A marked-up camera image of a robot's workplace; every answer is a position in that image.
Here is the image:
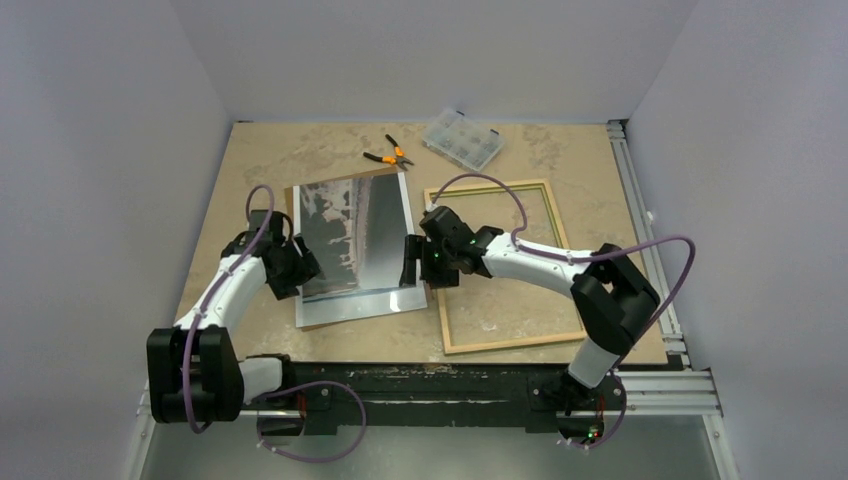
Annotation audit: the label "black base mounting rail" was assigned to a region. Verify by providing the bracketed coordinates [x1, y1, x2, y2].
[240, 362, 627, 444]

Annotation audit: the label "glossy photo print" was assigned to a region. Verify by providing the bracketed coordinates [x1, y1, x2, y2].
[290, 170, 427, 329]

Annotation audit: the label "green wooden picture frame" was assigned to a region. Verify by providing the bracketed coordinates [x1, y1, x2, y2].
[437, 175, 589, 355]

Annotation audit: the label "aluminium extrusion frame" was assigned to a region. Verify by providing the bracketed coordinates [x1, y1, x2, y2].
[144, 121, 737, 479]

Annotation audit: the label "orange black pliers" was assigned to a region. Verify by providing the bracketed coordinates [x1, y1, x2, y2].
[363, 134, 414, 171]

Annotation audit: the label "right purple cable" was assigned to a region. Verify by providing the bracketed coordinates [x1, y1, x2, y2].
[427, 173, 698, 452]

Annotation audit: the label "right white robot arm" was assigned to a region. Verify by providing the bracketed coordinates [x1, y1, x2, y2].
[399, 206, 660, 407]

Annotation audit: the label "clear plastic organizer box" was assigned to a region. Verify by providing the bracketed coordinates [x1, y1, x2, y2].
[421, 109, 506, 173]

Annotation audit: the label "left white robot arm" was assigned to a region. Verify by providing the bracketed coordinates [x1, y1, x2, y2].
[146, 210, 321, 432]

